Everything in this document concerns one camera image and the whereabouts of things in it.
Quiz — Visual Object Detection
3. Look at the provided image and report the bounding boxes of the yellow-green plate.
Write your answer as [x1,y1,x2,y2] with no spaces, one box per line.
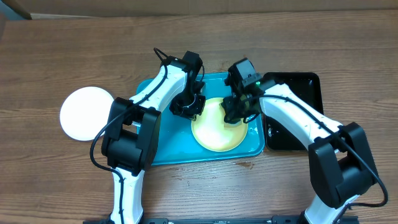
[191,98,248,152]

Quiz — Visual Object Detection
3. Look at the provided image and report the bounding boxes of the white plate with sauce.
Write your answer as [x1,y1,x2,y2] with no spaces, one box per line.
[60,86,114,141]

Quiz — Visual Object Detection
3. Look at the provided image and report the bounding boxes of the yellow green sponge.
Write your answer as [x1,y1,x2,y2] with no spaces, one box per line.
[224,119,244,128]

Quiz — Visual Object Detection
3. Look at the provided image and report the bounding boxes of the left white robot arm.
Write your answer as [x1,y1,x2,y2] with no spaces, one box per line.
[101,52,206,223]

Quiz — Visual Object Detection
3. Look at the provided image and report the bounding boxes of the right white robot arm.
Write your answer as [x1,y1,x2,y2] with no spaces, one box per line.
[221,78,381,223]

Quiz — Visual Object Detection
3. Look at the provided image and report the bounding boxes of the teal plastic tray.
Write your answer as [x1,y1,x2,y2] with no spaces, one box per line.
[153,72,266,166]

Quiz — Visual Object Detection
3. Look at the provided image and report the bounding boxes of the black plastic tray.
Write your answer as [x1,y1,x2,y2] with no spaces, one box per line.
[262,72,323,151]

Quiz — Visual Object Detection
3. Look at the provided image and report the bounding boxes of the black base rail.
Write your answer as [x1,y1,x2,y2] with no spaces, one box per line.
[83,215,360,224]

